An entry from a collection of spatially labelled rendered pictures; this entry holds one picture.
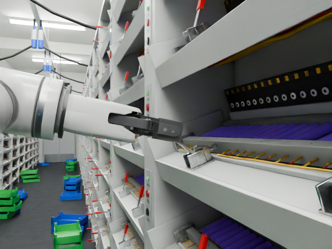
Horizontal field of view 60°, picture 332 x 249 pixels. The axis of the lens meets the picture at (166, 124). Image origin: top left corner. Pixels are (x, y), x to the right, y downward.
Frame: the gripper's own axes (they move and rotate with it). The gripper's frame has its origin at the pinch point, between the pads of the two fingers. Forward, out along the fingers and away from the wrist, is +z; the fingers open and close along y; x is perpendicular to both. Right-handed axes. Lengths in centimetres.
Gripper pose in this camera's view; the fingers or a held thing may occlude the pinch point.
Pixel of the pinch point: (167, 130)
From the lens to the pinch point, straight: 44.6
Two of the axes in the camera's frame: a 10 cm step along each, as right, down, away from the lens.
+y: 3.1, -0.2, -9.5
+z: 9.4, 1.8, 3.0
